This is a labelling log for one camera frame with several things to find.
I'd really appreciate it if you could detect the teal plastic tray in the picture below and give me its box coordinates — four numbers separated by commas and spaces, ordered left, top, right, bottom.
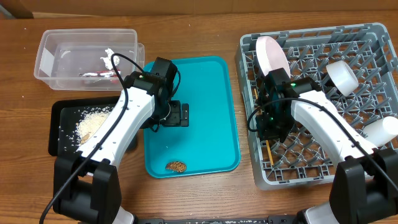
144, 56, 241, 179

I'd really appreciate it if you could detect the black rectangular tray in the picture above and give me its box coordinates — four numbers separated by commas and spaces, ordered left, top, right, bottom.
48, 96, 119, 156

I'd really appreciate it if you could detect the red snack wrapper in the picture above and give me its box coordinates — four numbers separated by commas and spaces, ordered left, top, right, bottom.
78, 70, 117, 78

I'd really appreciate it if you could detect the grey dishwasher rack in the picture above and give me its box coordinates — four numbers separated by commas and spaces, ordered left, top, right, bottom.
236, 23, 397, 190

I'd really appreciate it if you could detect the white napkin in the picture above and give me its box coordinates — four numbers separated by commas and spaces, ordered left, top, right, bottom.
101, 48, 120, 70

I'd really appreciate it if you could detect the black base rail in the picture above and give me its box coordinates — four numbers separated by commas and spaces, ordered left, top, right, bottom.
134, 215, 295, 224

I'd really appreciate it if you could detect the pile of rice crumbs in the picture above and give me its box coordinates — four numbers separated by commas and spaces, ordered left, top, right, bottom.
74, 106, 113, 146

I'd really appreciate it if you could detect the white paper cup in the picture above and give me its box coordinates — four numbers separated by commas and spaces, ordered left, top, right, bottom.
363, 116, 397, 147

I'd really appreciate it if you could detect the brown food scrap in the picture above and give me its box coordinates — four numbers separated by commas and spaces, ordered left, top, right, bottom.
165, 161, 187, 173

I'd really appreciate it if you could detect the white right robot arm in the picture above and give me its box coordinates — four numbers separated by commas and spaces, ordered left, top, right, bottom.
256, 74, 397, 223

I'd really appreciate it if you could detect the white round plate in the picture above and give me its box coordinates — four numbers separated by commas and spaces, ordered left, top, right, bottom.
256, 36, 291, 77

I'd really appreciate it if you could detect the clear plastic bin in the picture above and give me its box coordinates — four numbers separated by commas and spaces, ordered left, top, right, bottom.
34, 29, 145, 91

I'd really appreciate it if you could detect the grey bowl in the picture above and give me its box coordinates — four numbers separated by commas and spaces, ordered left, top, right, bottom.
326, 60, 359, 96

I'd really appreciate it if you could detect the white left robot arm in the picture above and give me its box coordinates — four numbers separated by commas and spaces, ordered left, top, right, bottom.
47, 71, 188, 223

